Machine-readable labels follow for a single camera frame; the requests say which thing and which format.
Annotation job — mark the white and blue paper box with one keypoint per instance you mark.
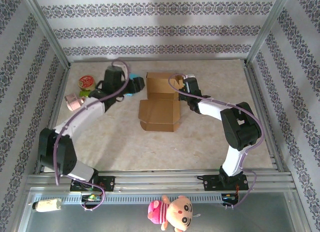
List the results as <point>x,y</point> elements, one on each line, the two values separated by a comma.
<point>133,75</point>

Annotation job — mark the grey metal sheet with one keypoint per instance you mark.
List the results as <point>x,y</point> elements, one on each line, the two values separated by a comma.
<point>112,219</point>

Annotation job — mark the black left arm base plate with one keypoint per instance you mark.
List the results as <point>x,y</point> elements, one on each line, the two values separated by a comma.
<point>108,183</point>

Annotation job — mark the brown cardboard box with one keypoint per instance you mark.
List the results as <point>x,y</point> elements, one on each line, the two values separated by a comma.
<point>157,112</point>

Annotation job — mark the small green block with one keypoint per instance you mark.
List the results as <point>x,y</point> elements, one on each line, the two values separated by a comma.
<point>84,93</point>

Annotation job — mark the round red tin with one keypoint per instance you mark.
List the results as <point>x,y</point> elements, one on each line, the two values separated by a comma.
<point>87,82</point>

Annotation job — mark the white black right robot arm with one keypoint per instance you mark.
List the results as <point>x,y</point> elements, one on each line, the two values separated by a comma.
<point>212,109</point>

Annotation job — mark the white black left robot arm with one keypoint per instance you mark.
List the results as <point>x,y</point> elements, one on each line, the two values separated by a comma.
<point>80,117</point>

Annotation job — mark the aluminium frame post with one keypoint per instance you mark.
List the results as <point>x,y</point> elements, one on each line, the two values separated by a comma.
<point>268,27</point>
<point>47,32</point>

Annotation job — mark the pink plush toy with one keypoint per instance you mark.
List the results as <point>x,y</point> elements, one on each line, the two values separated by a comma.
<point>175,212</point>

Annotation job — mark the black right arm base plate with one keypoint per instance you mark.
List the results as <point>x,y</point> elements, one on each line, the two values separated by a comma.
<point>210,183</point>

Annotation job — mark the pink cup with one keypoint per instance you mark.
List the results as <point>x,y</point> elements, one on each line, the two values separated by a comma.
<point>73,102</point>

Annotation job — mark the aluminium table side rail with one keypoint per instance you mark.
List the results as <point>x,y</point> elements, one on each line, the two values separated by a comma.
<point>260,97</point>
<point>58,97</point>

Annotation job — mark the small circuit board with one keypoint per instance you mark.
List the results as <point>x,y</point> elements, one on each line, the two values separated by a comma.
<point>229,197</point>
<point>92,198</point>

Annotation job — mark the white bottle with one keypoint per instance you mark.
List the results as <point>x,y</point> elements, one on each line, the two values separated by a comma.
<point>47,205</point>

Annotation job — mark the aluminium mounting rail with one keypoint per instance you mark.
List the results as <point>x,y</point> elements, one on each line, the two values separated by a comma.
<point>162,182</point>

